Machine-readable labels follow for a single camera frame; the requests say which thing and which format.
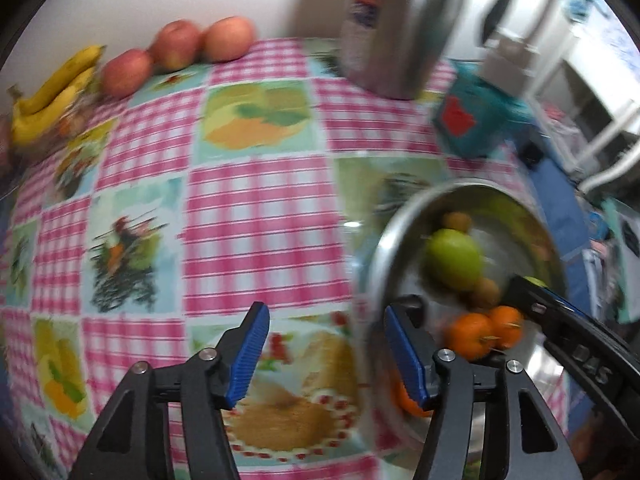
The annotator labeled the teal box with red label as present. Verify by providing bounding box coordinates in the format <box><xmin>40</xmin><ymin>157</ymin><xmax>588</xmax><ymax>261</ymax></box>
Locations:
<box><xmin>431</xmin><ymin>60</ymin><xmax>533</xmax><ymax>158</ymax></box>

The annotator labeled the large green jujube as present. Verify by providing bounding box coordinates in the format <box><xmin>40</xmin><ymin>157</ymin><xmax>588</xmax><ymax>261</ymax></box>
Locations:
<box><xmin>424</xmin><ymin>229</ymin><xmax>483</xmax><ymax>292</ymax></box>

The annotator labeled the brown kiwi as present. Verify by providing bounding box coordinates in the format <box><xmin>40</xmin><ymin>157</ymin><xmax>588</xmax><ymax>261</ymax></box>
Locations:
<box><xmin>442</xmin><ymin>211</ymin><xmax>473</xmax><ymax>235</ymax></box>
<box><xmin>467</xmin><ymin>277</ymin><xmax>501</xmax><ymax>309</ymax></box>

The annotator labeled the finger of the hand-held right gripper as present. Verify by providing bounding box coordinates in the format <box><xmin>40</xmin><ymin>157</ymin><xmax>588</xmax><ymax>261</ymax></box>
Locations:
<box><xmin>505</xmin><ymin>275</ymin><xmax>582</xmax><ymax>327</ymax></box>

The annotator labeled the red apple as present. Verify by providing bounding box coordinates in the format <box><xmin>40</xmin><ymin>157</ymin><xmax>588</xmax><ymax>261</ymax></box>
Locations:
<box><xmin>100</xmin><ymin>49</ymin><xmax>155</xmax><ymax>100</ymax></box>
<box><xmin>202</xmin><ymin>16</ymin><xmax>257</xmax><ymax>63</ymax></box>
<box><xmin>149</xmin><ymin>20</ymin><xmax>205</xmax><ymax>72</ymax></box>

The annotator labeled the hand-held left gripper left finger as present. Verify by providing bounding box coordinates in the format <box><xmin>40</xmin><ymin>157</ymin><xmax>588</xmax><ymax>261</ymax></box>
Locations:
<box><xmin>67</xmin><ymin>301</ymin><xmax>271</xmax><ymax>480</ymax></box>

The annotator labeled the pink plaid printed tablecloth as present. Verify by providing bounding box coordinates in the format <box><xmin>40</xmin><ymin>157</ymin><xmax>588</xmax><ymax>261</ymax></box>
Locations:
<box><xmin>0</xmin><ymin>37</ymin><xmax>571</xmax><ymax>480</ymax></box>

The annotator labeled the stainless steel thermos jug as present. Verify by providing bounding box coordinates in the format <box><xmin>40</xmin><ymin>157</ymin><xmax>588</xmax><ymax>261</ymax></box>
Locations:
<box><xmin>339</xmin><ymin>0</ymin><xmax>518</xmax><ymax>101</ymax></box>

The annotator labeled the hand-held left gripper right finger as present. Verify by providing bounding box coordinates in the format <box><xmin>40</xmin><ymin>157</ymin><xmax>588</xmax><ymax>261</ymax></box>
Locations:
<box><xmin>383</xmin><ymin>305</ymin><xmax>586</xmax><ymax>480</ymax></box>

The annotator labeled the yellow banana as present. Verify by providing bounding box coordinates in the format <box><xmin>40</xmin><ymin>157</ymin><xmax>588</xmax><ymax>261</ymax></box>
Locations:
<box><xmin>9</xmin><ymin>67</ymin><xmax>96</xmax><ymax>148</ymax></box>
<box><xmin>17</xmin><ymin>45</ymin><xmax>107</xmax><ymax>116</ymax></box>

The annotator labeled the stainless steel bowl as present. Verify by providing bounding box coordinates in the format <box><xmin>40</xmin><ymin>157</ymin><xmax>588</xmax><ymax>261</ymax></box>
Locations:
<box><xmin>357</xmin><ymin>180</ymin><xmax>571</xmax><ymax>480</ymax></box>

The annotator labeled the small black object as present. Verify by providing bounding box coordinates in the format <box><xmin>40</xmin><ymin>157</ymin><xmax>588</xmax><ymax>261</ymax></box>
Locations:
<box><xmin>517</xmin><ymin>142</ymin><xmax>543</xmax><ymax>168</ymax></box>

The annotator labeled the white furniture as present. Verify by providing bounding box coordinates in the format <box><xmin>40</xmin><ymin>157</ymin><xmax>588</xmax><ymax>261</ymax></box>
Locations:
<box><xmin>487</xmin><ymin>0</ymin><xmax>640</xmax><ymax>191</ymax></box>

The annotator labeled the small orange with stem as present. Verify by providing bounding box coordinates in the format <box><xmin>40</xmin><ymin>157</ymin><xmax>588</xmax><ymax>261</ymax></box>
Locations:
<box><xmin>489</xmin><ymin>306</ymin><xmax>525</xmax><ymax>350</ymax></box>

